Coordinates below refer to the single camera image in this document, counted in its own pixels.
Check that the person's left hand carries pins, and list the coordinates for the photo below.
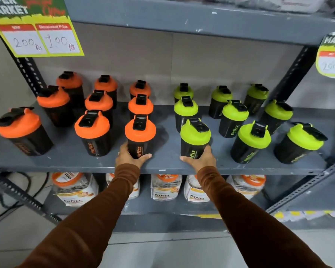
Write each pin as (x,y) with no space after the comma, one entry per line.
(127,159)

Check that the person's right hand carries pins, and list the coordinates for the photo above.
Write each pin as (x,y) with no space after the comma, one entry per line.
(202,162)

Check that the person's right thumb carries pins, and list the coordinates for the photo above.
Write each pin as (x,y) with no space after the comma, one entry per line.
(187,159)

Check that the person's left thumb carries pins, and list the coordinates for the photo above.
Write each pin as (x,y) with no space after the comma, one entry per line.
(145,158)

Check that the orange-lid black shaker bottle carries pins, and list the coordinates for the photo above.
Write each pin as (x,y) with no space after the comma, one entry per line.
(140,136)

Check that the green-lid black shaker bottle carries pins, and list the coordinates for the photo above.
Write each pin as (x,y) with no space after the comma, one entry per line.
(194,138)

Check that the person's right forearm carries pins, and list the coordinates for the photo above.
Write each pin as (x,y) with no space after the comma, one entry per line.
(251,220)

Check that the person's left forearm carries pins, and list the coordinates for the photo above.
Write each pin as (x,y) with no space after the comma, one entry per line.
(86,220)

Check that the white orange snack pouch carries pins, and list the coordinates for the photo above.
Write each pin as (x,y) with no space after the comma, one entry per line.
(165,187)
(75,189)
(134,189)
(247,185)
(194,192)

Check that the group of orange-lid shakers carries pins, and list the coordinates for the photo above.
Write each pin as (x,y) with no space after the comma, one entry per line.
(92,133)

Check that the group of green-lid shakers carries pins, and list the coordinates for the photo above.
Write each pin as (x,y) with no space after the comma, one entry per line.
(251,142)

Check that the gray metal shelving rack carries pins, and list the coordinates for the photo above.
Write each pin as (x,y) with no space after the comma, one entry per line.
(312,189)
(167,16)

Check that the yellow white packets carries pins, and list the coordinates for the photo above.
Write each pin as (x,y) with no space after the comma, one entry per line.
(307,215)

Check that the yellow green price sign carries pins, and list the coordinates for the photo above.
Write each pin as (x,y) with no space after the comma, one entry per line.
(332,57)
(36,27)

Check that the clear plastic wrapped packages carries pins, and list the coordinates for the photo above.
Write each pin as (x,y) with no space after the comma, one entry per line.
(282,3)

